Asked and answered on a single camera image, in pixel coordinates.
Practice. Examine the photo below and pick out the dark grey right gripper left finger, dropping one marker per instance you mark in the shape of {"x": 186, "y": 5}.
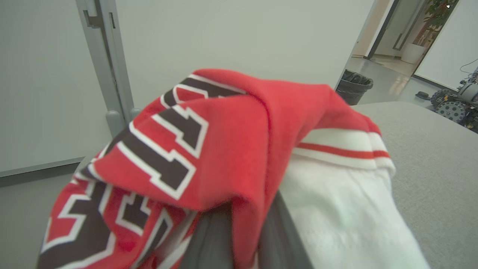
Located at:
{"x": 213, "y": 246}

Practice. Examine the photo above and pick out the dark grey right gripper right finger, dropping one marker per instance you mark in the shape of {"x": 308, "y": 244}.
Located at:
{"x": 282, "y": 239}

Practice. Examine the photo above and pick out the red white lettered jacket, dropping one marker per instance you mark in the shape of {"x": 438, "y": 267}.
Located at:
{"x": 224, "y": 149}

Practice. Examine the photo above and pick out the black trash bin with bag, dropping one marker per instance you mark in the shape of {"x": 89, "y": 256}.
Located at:
{"x": 353, "y": 87}

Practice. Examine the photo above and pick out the small black round disc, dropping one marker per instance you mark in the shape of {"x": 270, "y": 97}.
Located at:
{"x": 422, "y": 95}

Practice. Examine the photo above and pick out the grey wheeled rover robot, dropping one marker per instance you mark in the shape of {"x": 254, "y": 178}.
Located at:
{"x": 453, "y": 104}

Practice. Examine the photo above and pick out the white plant pot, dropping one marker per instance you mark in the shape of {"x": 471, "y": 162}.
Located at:
{"x": 412, "y": 53}

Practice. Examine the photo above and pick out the green potted plant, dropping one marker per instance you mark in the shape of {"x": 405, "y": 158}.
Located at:
{"x": 440, "y": 13}

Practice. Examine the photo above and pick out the grey partition foot bracket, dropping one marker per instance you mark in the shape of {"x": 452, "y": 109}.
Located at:
{"x": 115, "y": 123}

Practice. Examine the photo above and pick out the white partition panel grey frame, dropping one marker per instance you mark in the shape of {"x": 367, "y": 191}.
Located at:
{"x": 37, "y": 74}
{"x": 242, "y": 37}

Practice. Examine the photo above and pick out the large white wall board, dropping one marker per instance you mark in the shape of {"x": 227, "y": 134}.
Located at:
{"x": 452, "y": 41}

